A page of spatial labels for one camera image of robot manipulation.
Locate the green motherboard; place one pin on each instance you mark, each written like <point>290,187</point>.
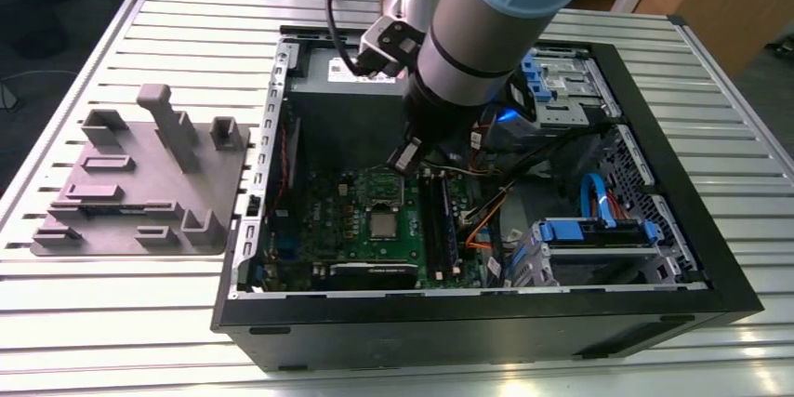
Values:
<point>336,248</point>

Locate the CPU socket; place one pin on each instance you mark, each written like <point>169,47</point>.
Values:
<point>404,227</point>

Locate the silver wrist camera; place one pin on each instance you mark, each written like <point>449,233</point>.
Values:
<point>373,41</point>

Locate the metal drive cage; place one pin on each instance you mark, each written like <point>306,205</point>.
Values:
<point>570,113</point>

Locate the metal disk bay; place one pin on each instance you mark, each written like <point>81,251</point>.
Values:
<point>534,271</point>

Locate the wooden cabinet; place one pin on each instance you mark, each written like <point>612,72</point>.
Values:
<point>732,6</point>

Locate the blue plastic drive bracket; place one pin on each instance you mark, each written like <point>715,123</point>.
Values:
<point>540,85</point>

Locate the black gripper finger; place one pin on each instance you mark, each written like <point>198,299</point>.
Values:
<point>406,157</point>

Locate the silver CPU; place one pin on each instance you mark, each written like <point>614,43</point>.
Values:
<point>385,225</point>

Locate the black PC case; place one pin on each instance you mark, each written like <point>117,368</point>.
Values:
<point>434,336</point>

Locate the grey power supply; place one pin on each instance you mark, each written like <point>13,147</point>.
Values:
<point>336,127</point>

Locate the green RAM stick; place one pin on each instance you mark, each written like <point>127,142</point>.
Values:
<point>99,210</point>

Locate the black graphics card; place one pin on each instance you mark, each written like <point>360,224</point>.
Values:
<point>373,276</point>

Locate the grey parts rack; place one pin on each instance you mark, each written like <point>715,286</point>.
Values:
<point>146,190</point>

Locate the black RAM slot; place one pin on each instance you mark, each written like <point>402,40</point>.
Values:
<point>437,225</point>
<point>430,225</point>
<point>445,225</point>

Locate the blue disk carrier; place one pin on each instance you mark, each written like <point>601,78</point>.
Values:
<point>561,232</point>

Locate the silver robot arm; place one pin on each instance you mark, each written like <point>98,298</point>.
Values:
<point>472,43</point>

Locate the black case fan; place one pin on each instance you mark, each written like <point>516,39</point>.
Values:
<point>298,183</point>

